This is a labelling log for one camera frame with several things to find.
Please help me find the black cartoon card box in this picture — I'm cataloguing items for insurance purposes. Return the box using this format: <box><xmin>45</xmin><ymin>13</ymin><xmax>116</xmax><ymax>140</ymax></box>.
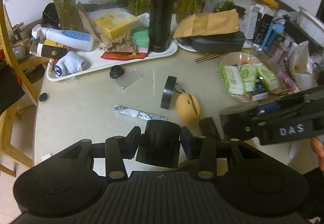
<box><xmin>250</xmin><ymin>82</ymin><xmax>269</xmax><ymax>101</ymax></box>

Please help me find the brown paper envelope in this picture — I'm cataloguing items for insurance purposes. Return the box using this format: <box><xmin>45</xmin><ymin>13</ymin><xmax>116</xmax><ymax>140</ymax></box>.
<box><xmin>173</xmin><ymin>9</ymin><xmax>239</xmax><ymax>38</ymax></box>

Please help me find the person's hand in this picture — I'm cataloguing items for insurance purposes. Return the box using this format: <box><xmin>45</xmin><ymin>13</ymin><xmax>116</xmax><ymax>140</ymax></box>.
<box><xmin>310</xmin><ymin>137</ymin><xmax>324</xmax><ymax>171</ymax></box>

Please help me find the white tray right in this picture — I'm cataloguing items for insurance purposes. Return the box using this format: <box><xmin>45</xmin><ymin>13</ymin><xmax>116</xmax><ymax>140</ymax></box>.
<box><xmin>174</xmin><ymin>38</ymin><xmax>198</xmax><ymax>52</ymax></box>

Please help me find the small white paper piece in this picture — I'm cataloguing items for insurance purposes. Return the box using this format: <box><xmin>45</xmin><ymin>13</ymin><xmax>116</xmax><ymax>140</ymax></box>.
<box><xmin>41</xmin><ymin>153</ymin><xmax>52</xmax><ymax>161</ymax></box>

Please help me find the white tray left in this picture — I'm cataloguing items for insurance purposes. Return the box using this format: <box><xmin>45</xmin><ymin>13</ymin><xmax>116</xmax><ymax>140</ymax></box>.
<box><xmin>46</xmin><ymin>12</ymin><xmax>179</xmax><ymax>82</ymax></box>

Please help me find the black tape roll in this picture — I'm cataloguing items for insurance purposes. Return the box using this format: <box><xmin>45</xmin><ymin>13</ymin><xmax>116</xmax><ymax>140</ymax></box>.
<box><xmin>160</xmin><ymin>75</ymin><xmax>177</xmax><ymax>109</ymax></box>

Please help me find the red packet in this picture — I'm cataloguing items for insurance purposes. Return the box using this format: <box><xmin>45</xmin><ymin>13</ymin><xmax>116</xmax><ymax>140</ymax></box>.
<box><xmin>101</xmin><ymin>51</ymin><xmax>147</xmax><ymax>61</ymax></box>

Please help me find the black cloth on chair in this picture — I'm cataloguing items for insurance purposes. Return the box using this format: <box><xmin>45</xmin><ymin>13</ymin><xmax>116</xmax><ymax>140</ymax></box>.
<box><xmin>0</xmin><ymin>65</ymin><xmax>25</xmax><ymax>114</ymax></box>

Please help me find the marbled grey bar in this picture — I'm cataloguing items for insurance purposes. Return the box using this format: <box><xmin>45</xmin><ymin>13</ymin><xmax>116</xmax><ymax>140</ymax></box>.
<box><xmin>113</xmin><ymin>105</ymin><xmax>167</xmax><ymax>121</ymax></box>

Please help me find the rainbow ribbon cable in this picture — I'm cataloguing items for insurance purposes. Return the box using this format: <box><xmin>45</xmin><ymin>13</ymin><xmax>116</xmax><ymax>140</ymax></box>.
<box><xmin>194</xmin><ymin>53</ymin><xmax>224</xmax><ymax>64</ymax></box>

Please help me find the clear plastic box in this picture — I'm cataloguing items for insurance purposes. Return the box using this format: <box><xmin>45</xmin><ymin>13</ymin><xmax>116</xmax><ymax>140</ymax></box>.
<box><xmin>115</xmin><ymin>69</ymin><xmax>143</xmax><ymax>90</ymax></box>

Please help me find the dark grey hard case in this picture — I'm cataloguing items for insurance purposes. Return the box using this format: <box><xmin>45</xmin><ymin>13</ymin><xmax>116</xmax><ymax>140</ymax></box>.
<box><xmin>186</xmin><ymin>31</ymin><xmax>245</xmax><ymax>54</ymax></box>

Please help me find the green sponge block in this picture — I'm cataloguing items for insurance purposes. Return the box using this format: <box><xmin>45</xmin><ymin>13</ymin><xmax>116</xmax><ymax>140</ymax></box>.
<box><xmin>131</xmin><ymin>27</ymin><xmax>149</xmax><ymax>48</ymax></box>

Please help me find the rolled white sock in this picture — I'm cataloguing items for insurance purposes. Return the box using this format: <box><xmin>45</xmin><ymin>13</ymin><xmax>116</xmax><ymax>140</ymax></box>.
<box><xmin>53</xmin><ymin>51</ymin><xmax>88</xmax><ymax>76</ymax></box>

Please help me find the white product box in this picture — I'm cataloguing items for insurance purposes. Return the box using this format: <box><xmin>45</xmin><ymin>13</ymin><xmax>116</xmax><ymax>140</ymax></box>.
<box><xmin>239</xmin><ymin>4</ymin><xmax>264</xmax><ymax>40</ymax></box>

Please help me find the green wet wipes pack right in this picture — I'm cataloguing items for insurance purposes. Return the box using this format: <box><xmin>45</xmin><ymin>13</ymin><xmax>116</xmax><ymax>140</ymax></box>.
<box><xmin>256</xmin><ymin>65</ymin><xmax>280</xmax><ymax>91</ymax></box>

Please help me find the green wet wipes pack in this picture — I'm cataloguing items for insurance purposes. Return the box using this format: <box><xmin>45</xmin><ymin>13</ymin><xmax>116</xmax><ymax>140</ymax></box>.
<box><xmin>256</xmin><ymin>65</ymin><xmax>280</xmax><ymax>91</ymax></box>
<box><xmin>219</xmin><ymin>64</ymin><xmax>246</xmax><ymax>95</ymax></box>
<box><xmin>240</xmin><ymin>64</ymin><xmax>257</xmax><ymax>92</ymax></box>

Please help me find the green wet wipes pack middle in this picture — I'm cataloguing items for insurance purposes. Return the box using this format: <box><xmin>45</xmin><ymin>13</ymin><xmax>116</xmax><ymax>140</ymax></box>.
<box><xmin>240</xmin><ymin>64</ymin><xmax>257</xmax><ymax>92</ymax></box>

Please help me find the black yellow box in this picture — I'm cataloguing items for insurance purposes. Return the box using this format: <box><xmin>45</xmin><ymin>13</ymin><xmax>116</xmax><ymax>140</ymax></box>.
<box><xmin>30</xmin><ymin>39</ymin><xmax>68</xmax><ymax>59</ymax></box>

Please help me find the black product box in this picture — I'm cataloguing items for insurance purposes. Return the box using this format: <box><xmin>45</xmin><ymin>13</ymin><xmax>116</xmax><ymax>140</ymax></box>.
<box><xmin>253</xmin><ymin>13</ymin><xmax>274</xmax><ymax>45</ymax></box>

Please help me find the green wet wipes pack left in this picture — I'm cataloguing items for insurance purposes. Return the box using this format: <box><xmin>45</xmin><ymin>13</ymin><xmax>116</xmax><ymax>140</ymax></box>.
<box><xmin>219</xmin><ymin>64</ymin><xmax>246</xmax><ymax>95</ymax></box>

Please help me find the yellow duck earphone case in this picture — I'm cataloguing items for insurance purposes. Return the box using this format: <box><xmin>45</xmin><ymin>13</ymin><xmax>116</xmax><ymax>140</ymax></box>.
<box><xmin>175</xmin><ymin>93</ymin><xmax>203</xmax><ymax>124</ymax></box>

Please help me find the white tray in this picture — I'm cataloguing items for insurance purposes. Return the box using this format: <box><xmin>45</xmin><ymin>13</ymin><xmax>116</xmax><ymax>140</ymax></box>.
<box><xmin>46</xmin><ymin>12</ymin><xmax>179</xmax><ymax>82</ymax></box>
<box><xmin>174</xmin><ymin>38</ymin><xmax>198</xmax><ymax>52</ymax></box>

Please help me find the white spray bottle blue label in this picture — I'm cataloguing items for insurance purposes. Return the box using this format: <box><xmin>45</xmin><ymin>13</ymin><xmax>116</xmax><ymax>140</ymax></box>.
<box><xmin>31</xmin><ymin>24</ymin><xmax>94</xmax><ymax>51</ymax></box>

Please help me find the wooden chair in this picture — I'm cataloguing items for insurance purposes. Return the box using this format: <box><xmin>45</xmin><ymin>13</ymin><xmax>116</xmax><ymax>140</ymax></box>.
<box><xmin>1</xmin><ymin>1</ymin><xmax>48</xmax><ymax>168</ymax></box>

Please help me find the brown crumpled paper bag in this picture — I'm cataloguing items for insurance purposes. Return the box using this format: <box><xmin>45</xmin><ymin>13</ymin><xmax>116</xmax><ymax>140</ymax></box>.
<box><xmin>99</xmin><ymin>31</ymin><xmax>138</xmax><ymax>53</ymax></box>

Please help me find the small black round cap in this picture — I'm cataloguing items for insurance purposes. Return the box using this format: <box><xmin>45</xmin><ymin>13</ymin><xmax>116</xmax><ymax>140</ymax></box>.
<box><xmin>38</xmin><ymin>92</ymin><xmax>48</xmax><ymax>102</ymax></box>

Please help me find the black cylindrical cup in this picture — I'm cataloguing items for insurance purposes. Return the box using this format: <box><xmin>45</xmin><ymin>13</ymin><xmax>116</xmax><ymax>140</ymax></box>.
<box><xmin>136</xmin><ymin>120</ymin><xmax>181</xmax><ymax>168</ymax></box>

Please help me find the black thermos bottle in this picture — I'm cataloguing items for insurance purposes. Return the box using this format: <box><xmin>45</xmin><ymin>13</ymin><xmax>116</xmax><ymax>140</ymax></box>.
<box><xmin>149</xmin><ymin>0</ymin><xmax>175</xmax><ymax>53</ymax></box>

